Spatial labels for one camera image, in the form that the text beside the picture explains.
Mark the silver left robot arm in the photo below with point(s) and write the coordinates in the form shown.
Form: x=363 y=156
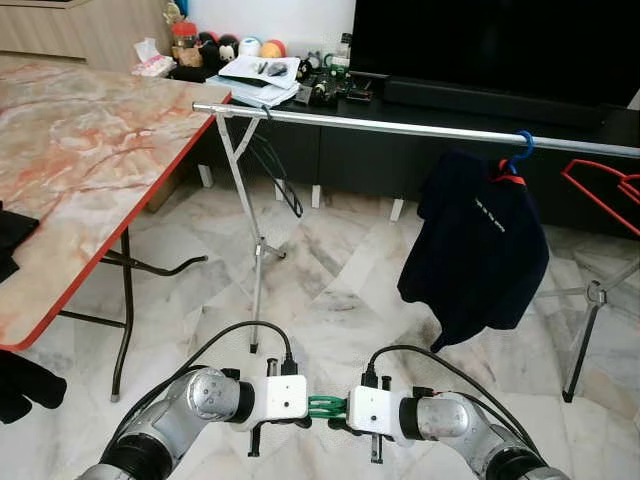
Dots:
x=170 y=420

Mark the pink tissue box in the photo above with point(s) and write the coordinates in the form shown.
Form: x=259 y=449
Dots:
x=153 y=67

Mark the blue plastic hanger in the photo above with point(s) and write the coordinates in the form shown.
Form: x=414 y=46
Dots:
x=528 y=142

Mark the white teal ball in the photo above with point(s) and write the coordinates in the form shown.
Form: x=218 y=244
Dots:
x=250 y=47

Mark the brown cardboard box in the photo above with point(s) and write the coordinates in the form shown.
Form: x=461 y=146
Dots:
x=172 y=192

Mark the red lid jar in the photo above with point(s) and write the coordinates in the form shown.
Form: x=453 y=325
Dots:
x=184 y=42

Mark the red plastic hanger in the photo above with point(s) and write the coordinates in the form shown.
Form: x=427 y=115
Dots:
x=600 y=201

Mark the black soundbar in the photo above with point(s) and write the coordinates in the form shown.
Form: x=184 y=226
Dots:
x=470 y=100

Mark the stack of white papers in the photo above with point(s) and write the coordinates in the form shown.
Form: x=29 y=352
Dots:
x=240 y=92

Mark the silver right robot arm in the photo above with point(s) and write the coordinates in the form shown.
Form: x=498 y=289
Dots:
x=460 y=420

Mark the black TV cabinet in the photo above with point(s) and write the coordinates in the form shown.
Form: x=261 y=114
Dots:
x=340 y=165

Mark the silver metal clothes rack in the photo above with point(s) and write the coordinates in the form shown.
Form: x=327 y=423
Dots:
x=380 y=127

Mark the light wooden sideboard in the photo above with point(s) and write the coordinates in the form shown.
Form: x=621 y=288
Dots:
x=80 y=30

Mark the green plastic hanger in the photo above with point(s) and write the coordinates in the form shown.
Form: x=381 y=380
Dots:
x=328 y=406

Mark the marble pattern folding table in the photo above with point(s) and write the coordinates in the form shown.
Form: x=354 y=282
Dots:
x=90 y=160

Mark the clear plastic bottle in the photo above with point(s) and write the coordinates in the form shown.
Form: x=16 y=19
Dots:
x=346 y=50

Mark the orange ball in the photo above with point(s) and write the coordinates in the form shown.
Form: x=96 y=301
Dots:
x=274 y=49

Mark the black flat television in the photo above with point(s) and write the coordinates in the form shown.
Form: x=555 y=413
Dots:
x=500 y=50

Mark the navy T-shirt red collar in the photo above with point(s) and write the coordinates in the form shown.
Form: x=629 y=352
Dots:
x=480 y=250

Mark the black round toy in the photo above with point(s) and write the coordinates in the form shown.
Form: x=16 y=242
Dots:
x=209 y=46

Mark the gold blue trophy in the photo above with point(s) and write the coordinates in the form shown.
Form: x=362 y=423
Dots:
x=178 y=10

